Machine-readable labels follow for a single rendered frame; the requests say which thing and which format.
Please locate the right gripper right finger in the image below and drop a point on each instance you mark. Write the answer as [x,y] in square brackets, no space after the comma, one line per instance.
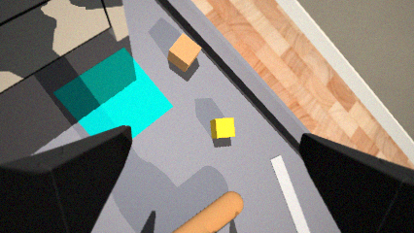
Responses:
[363,193]

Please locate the grey rectangular box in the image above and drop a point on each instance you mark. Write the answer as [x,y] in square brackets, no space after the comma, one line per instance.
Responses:
[36,33]

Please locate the yellow cube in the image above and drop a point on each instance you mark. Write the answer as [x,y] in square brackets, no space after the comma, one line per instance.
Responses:
[222,127]

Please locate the tan cardboard-coloured block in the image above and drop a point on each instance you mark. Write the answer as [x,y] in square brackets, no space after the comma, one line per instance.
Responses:
[183,52]

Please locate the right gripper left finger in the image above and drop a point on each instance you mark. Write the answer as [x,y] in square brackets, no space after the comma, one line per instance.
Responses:
[63,190]

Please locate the white flat strip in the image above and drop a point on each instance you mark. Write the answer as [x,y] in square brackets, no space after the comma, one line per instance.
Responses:
[290,197]

